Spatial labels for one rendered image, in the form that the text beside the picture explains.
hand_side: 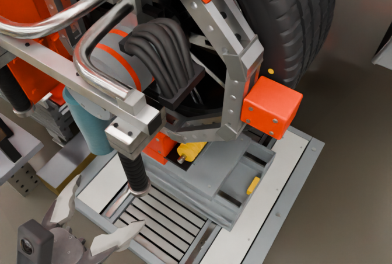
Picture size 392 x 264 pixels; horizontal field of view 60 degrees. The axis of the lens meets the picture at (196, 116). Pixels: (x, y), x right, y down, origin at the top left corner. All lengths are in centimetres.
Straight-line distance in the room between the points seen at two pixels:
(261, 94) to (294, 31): 13
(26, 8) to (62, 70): 48
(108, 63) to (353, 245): 121
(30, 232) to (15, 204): 114
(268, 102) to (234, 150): 72
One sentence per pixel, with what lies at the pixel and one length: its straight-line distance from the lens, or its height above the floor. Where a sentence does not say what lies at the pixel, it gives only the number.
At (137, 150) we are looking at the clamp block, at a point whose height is 92.
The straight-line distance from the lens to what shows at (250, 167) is 140.
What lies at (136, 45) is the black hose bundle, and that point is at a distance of 51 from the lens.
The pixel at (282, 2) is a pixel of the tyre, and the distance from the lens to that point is 60.
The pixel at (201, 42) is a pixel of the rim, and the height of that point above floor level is 86.
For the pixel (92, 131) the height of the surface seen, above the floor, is 62.
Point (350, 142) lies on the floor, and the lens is 177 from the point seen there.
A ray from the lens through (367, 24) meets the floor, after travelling 243.
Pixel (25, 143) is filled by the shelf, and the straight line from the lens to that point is 121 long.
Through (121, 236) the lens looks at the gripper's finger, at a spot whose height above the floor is 84.
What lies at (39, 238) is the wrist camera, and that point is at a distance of 51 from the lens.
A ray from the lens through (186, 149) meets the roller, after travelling 97.
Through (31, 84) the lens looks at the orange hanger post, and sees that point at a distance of 114.
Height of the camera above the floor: 137
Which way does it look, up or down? 54 degrees down
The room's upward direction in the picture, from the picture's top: straight up
